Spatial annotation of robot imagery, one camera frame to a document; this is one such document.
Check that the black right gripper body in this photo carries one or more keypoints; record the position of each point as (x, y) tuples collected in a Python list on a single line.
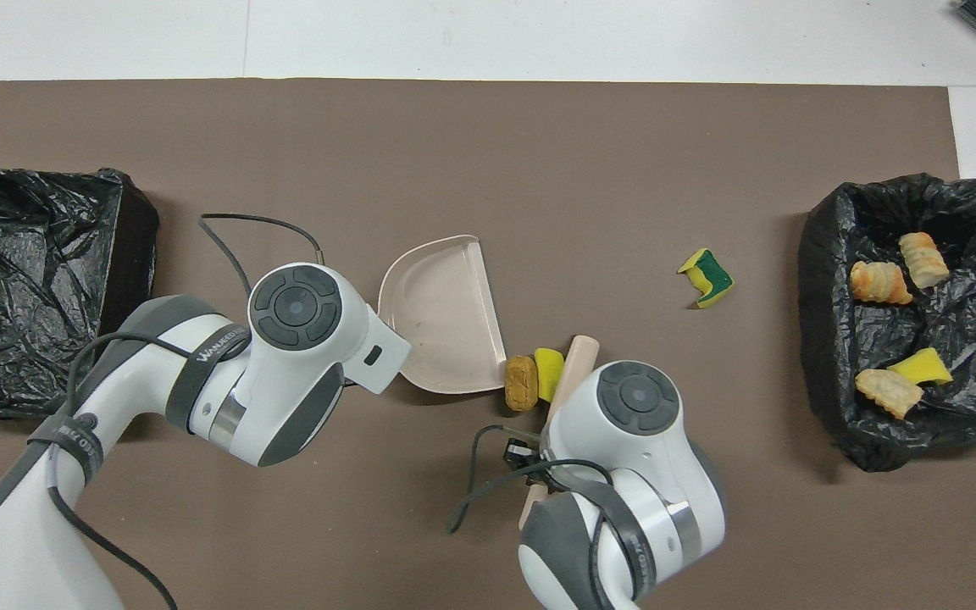
[(519, 454)]

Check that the brown toy bread loaf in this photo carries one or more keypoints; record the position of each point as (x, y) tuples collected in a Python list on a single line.
[(522, 383)]

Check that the large yellow sponge piece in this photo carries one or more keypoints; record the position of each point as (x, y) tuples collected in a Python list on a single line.
[(550, 373)]

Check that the beige hand brush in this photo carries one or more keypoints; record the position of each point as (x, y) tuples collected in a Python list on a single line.
[(577, 360)]

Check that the beige plastic dustpan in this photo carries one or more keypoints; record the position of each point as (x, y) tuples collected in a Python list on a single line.
[(446, 322)]

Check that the green and yellow scouring sponge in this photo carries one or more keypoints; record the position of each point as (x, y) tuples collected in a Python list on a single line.
[(712, 275)]

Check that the beige toy pastry piece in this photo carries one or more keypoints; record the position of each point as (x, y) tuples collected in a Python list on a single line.
[(879, 282), (924, 258), (888, 391)]

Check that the small yellow sponge piece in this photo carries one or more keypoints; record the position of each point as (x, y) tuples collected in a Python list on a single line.
[(922, 367)]

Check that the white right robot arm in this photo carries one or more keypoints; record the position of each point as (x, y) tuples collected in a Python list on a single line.
[(636, 398)]

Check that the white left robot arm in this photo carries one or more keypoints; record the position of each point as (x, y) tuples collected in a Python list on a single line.
[(293, 305)]

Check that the black bag-lined bin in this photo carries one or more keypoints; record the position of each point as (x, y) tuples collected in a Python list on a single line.
[(835, 339), (30, 339)]

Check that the brown paper table mat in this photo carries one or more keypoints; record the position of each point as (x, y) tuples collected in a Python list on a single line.
[(539, 152)]

